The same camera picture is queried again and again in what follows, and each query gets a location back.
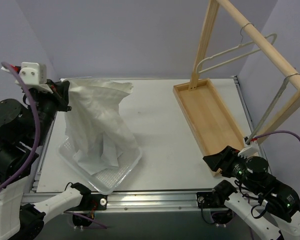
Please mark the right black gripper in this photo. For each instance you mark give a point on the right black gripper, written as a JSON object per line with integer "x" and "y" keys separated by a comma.
{"x": 228, "y": 163}

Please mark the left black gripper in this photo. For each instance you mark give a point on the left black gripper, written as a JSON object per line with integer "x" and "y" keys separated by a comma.
{"x": 58, "y": 93}

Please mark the white pleated skirt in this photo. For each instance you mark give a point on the white pleated skirt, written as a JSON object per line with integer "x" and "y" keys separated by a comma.
{"x": 94, "y": 124}

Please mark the grey hanger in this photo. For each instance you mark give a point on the grey hanger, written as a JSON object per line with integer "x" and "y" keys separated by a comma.
{"x": 270, "y": 107}

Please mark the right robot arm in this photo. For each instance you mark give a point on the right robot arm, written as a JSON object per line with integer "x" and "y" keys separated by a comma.
{"x": 267, "y": 205}

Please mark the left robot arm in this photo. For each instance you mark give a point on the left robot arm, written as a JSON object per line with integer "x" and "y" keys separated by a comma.
{"x": 18, "y": 221}

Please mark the white plastic basket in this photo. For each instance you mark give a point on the white plastic basket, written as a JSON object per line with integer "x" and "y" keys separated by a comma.
{"x": 109, "y": 178}

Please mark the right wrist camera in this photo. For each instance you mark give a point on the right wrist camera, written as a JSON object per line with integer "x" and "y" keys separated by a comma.
{"x": 249, "y": 149}

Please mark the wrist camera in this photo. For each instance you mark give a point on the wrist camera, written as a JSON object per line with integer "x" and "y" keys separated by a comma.
{"x": 249, "y": 149}
{"x": 33, "y": 74}

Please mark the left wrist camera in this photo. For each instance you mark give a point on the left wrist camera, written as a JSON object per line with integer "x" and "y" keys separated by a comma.
{"x": 33, "y": 74}

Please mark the aluminium front rail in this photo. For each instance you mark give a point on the aluminium front rail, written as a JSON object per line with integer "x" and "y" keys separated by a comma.
{"x": 152, "y": 201}

